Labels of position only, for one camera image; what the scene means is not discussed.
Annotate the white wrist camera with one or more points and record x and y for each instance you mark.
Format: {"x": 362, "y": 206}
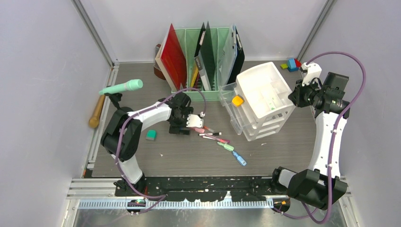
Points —
{"x": 195, "y": 120}
{"x": 310, "y": 71}

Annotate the green eraser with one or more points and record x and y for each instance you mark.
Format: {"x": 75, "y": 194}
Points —
{"x": 151, "y": 135}

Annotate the black book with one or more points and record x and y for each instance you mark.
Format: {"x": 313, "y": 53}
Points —
{"x": 204, "y": 57}

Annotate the mint green microphone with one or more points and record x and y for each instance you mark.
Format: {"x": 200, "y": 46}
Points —
{"x": 130, "y": 85}

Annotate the red notebook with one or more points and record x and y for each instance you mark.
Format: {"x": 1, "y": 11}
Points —
{"x": 171, "y": 61}

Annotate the black microphone stand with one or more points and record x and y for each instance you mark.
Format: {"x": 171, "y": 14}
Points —
{"x": 115, "y": 99}

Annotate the brown round object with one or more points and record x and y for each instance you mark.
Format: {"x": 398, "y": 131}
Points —
{"x": 157, "y": 70}

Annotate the yellow book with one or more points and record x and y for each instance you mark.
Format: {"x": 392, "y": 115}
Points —
{"x": 194, "y": 76}

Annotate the pink pen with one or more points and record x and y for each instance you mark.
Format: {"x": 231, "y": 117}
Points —
{"x": 213, "y": 137}

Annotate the white drawer organizer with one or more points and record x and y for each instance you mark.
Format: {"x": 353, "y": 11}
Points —
{"x": 266, "y": 106}

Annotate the clear plastic drawer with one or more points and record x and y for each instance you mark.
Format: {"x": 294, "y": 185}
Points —
{"x": 230, "y": 106}

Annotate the pink highlighter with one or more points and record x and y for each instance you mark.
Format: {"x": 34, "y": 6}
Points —
{"x": 199, "y": 130}

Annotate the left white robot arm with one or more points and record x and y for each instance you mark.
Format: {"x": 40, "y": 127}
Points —
{"x": 132, "y": 132}

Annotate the orange eraser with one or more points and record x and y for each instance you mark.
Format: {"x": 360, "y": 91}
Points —
{"x": 237, "y": 101}

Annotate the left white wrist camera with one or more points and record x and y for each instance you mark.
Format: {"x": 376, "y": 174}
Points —
{"x": 195, "y": 120}

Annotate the colourful toy blocks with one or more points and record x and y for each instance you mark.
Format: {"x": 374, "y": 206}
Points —
{"x": 291, "y": 65}

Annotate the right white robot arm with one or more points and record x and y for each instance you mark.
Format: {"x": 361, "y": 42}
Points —
{"x": 319, "y": 185}

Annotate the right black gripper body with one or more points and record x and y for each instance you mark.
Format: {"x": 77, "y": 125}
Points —
{"x": 304, "y": 95}

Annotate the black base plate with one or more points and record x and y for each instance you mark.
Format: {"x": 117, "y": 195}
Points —
{"x": 204, "y": 189}

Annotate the green file organizer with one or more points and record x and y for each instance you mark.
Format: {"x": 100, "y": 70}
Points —
{"x": 188, "y": 38}

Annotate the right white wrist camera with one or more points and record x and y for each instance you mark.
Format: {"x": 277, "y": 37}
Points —
{"x": 310, "y": 71}

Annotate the black clipboard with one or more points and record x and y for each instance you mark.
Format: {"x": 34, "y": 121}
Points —
{"x": 239, "y": 58}

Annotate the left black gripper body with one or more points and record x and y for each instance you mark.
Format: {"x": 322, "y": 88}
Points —
{"x": 181, "y": 120}

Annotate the green highlighter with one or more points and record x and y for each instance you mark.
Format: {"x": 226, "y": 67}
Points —
{"x": 226, "y": 146}

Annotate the red black pen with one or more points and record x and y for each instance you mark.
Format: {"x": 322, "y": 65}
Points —
{"x": 208, "y": 129}

